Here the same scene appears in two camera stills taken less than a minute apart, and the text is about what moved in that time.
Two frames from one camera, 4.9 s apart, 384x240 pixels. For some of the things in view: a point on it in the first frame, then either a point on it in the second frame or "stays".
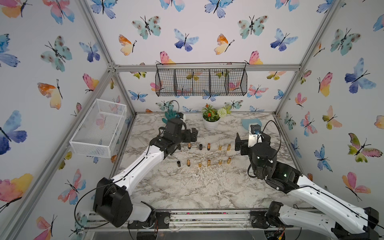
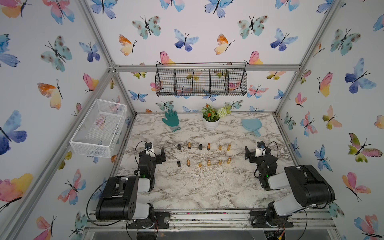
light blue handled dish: (246, 122) stays
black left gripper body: (185, 137) -> (158, 160)
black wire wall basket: (201, 79) stays
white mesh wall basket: (98, 131) stays
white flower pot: (211, 126) stays
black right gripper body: (245, 150) -> (253, 158)
